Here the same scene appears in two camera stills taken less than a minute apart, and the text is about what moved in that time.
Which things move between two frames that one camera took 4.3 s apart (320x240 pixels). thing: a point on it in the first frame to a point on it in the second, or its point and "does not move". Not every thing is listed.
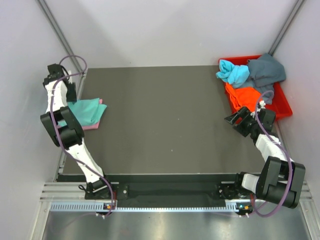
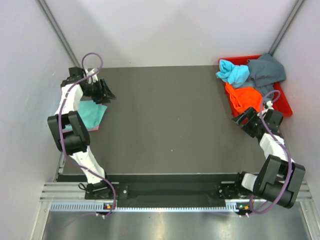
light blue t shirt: [231, 73] does not move
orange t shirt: [244, 96] does not move
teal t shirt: [86, 111] does not move
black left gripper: [72, 97] to [104, 94]
